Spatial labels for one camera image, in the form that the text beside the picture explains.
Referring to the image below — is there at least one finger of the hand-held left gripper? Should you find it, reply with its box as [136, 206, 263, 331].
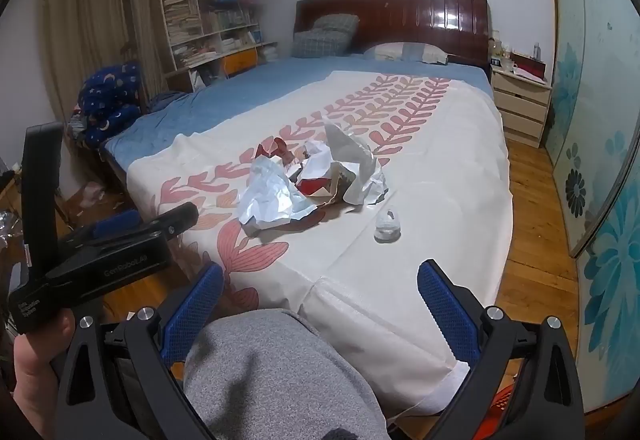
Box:
[95, 201, 199, 248]
[72, 209, 143, 246]

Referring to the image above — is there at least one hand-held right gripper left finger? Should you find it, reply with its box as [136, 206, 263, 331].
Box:
[52, 261, 226, 440]

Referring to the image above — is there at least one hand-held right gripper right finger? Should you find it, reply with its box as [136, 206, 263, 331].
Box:
[416, 259, 586, 440]

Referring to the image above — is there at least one clear plastic cup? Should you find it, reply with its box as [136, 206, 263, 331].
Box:
[373, 205, 402, 243]

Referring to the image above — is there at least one red plastic mesh basket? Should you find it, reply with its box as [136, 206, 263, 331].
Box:
[482, 380, 521, 440]

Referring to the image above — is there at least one red white paper bag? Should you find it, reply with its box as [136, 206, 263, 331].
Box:
[255, 136, 351, 208]

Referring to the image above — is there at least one person's left hand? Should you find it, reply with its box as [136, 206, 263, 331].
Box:
[12, 309, 76, 408]

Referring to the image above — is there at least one person's grey trouser leg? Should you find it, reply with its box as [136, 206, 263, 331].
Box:
[182, 307, 393, 440]

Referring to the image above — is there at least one blue star print blanket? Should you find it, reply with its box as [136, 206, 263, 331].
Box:
[77, 62, 143, 148]

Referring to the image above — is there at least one blue bed sheet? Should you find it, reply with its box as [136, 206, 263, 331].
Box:
[102, 53, 493, 171]

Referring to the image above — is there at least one beige curtain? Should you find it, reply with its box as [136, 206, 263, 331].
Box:
[40, 0, 171, 121]

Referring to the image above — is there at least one white bookshelf with books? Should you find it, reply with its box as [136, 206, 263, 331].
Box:
[157, 0, 278, 91]

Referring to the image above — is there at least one light wooden nightstand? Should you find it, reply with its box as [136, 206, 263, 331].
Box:
[490, 65, 553, 148]

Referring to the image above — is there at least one floral glass wardrobe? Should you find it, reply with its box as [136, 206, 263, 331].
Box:
[542, 0, 640, 426]

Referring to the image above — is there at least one grey plaid pillow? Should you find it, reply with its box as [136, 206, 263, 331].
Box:
[291, 29, 353, 58]
[312, 14, 360, 34]

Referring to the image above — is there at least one red box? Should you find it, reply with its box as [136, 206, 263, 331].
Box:
[510, 52, 547, 81]

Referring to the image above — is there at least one white patterned pillow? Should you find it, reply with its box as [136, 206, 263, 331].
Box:
[362, 42, 449, 65]

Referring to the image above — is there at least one dark wooden bed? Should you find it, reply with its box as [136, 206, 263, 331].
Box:
[97, 0, 516, 423]

